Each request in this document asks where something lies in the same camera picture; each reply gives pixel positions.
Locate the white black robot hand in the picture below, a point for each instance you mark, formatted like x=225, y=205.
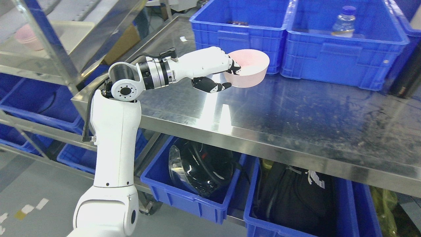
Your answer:
x=197, y=65

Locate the pink plastic bowl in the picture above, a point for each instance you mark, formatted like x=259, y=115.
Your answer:
x=254, y=65

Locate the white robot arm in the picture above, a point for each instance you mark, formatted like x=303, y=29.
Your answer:
x=110, y=208

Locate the blue crate back middle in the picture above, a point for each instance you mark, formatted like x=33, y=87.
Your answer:
x=311, y=51

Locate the blue crate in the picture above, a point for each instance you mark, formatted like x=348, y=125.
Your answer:
x=243, y=24
x=405, y=11
x=311, y=51

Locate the steel shelf rack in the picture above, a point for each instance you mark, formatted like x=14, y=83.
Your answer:
x=36, y=93

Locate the stack of pink bowls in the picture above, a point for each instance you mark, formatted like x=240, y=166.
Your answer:
x=27, y=37

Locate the blue crate back left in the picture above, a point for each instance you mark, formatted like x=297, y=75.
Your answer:
x=243, y=24

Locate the black helmet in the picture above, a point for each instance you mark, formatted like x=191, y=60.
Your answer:
x=199, y=168

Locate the blue bin with helmet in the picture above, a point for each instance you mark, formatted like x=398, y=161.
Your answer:
x=214, y=209

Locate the clear water bottle blue cap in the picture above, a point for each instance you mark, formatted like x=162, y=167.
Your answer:
x=345, y=23

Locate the beige bear tray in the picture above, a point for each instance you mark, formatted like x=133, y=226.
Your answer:
x=70, y=33

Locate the blue bin with bag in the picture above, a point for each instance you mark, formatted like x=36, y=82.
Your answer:
x=356, y=215

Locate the black bag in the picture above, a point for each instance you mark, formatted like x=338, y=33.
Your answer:
x=297, y=198

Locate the black thermos bottle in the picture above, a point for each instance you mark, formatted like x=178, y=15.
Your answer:
x=408, y=80

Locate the blue crate back right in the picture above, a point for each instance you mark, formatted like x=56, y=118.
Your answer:
x=405, y=11

